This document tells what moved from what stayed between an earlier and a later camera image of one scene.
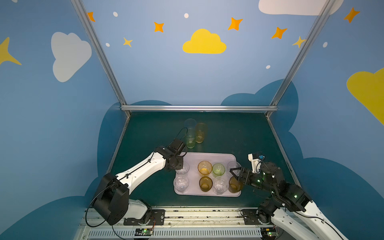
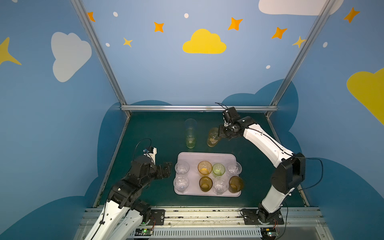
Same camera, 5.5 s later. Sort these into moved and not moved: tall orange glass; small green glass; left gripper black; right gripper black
Moved: left gripper black; right gripper black; tall orange glass
Not moved: small green glass
